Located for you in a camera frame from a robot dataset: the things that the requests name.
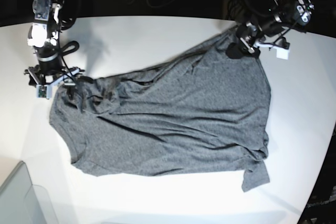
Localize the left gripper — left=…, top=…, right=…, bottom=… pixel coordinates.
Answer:
left=226, top=22, right=290, bottom=59

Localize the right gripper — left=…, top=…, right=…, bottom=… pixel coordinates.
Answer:
left=24, top=56, right=85, bottom=87

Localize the grey t-shirt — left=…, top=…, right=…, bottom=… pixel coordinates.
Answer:
left=49, top=27, right=271, bottom=191

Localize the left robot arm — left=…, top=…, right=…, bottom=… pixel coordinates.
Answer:
left=226, top=0, right=314, bottom=60

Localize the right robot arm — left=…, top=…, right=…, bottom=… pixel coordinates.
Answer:
left=24, top=0, right=84, bottom=87

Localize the translucent grey tray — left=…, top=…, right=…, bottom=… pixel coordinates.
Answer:
left=1, top=161, right=59, bottom=223

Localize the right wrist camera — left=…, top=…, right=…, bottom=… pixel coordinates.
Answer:
left=36, top=84, right=53, bottom=100

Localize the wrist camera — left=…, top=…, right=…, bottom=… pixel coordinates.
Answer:
left=36, top=84, right=53, bottom=100
left=276, top=48, right=290, bottom=60

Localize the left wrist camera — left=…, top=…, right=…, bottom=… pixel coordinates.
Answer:
left=276, top=48, right=290, bottom=60

